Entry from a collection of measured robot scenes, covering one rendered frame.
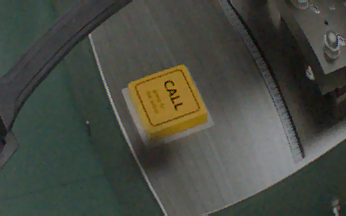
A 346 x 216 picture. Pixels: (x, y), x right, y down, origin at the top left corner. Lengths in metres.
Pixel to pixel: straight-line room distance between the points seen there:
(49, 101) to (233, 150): 1.14
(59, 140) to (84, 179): 0.12
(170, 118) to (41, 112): 1.11
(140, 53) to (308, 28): 0.27
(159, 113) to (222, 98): 0.08
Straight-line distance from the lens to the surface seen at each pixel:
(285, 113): 1.25
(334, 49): 1.14
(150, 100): 1.22
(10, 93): 0.88
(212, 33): 1.30
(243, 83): 1.26
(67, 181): 2.20
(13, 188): 2.21
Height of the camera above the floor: 1.99
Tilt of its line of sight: 61 degrees down
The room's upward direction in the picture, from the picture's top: 1 degrees counter-clockwise
